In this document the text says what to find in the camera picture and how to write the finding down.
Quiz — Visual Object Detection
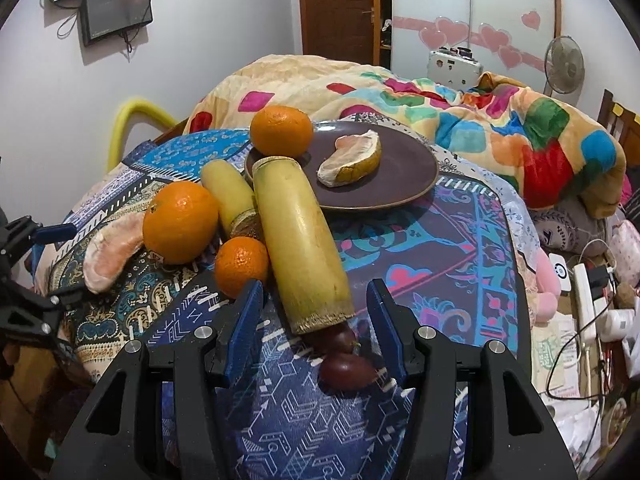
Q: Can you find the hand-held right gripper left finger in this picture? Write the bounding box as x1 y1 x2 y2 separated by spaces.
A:
47 280 266 480

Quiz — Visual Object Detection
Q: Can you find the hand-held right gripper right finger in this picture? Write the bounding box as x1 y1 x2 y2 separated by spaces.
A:
366 279 592 480

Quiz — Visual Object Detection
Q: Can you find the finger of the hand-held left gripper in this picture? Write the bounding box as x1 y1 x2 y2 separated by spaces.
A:
0 215 78 273
0 280 88 346

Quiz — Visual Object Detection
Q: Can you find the dark purple passion fruit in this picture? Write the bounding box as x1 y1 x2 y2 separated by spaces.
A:
305 324 361 356
319 352 378 393

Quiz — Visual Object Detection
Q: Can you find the peeled pomelo segment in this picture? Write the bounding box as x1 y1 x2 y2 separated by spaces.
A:
82 215 148 295

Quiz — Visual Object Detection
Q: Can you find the small orange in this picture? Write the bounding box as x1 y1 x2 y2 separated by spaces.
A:
215 236 271 300

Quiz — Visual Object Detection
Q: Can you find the thick sugarcane piece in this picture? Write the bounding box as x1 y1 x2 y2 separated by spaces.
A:
251 156 357 336

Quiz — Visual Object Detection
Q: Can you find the large orange with sticker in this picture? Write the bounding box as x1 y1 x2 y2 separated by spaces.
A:
142 181 220 265

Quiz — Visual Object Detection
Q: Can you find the thin sugarcane piece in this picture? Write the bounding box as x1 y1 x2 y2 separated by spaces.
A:
201 159 263 241

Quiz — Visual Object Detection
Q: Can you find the brown round plate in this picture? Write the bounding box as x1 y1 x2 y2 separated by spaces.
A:
244 121 441 212

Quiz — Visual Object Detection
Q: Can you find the pomelo segment with rind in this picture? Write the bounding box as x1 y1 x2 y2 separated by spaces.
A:
316 130 382 188

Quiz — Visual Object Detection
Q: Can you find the round orange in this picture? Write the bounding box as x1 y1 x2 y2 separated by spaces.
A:
249 105 314 158

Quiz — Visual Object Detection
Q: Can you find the blue patterned bed cover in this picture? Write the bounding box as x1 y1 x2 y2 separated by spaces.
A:
30 127 536 480

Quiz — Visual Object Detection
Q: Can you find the yellow foam tube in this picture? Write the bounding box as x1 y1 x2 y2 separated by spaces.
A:
107 100 178 173

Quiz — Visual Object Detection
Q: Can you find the pink plush toy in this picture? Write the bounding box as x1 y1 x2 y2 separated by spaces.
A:
530 250 561 331

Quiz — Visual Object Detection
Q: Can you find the white power strip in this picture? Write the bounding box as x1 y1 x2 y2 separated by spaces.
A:
572 262 601 341

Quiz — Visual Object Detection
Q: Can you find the grey printed pillow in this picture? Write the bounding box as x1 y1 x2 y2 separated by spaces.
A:
530 195 608 261

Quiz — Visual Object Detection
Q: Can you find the white bottle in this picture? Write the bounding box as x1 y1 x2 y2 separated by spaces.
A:
600 307 636 338

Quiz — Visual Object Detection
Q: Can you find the colourful patchwork blanket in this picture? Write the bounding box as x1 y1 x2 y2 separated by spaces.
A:
182 54 628 218

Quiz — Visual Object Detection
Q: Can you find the pink patterned pouch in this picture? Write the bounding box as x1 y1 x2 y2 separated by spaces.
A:
607 220 640 288

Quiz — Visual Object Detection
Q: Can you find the white box cabinet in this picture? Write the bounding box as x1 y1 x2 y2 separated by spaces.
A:
426 46 485 91

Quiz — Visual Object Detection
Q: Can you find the brown wooden headboard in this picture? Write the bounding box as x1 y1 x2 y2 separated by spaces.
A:
597 89 640 161

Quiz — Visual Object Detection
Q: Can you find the standing electric fan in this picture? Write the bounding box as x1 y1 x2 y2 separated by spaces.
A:
542 36 586 97

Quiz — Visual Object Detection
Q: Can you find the brown wooden door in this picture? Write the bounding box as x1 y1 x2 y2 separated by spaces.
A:
297 0 381 66

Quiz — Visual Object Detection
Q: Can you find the black television cable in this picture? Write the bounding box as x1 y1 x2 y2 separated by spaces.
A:
56 10 77 40

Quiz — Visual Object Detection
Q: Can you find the small black wall monitor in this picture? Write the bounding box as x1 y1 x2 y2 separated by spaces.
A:
80 0 154 47

